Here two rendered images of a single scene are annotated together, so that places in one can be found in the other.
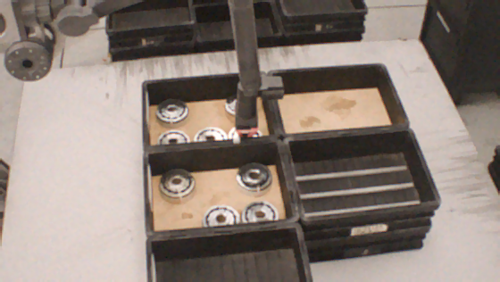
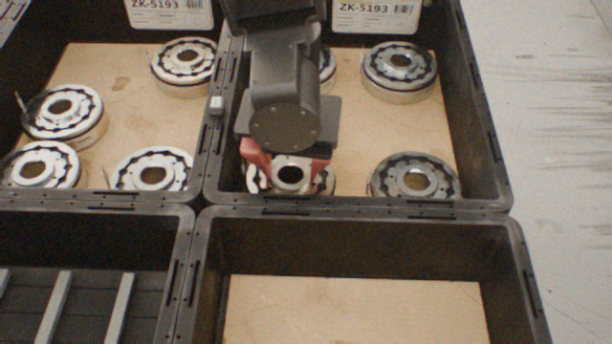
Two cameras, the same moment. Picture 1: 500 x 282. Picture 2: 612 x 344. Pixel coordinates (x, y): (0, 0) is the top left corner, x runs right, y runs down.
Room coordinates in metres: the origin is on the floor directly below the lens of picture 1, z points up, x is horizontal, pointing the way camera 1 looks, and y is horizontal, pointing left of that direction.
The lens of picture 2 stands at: (1.41, -0.41, 1.34)
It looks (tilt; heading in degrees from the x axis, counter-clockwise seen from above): 50 degrees down; 100
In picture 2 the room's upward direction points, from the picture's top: straight up
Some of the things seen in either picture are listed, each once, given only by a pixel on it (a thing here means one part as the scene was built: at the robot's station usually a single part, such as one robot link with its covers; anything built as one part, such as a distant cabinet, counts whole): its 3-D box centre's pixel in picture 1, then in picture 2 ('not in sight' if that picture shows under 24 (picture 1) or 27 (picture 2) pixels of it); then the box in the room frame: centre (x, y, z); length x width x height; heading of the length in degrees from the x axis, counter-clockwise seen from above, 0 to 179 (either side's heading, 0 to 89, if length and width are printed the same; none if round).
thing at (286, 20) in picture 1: (316, 32); not in sight; (2.51, -0.35, 0.37); 0.40 x 0.30 x 0.45; 99
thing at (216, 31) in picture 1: (236, 46); not in sight; (2.45, 0.05, 0.31); 0.40 x 0.30 x 0.34; 99
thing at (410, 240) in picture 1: (353, 207); not in sight; (1.14, -0.32, 0.76); 0.40 x 0.30 x 0.12; 98
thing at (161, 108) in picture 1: (171, 110); (400, 64); (1.44, 0.23, 0.86); 0.10 x 0.10 x 0.01
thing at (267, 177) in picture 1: (254, 176); (154, 179); (1.18, -0.03, 0.86); 0.10 x 0.10 x 0.01
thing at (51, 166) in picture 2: (260, 214); (33, 170); (1.04, -0.04, 0.86); 0.05 x 0.05 x 0.01
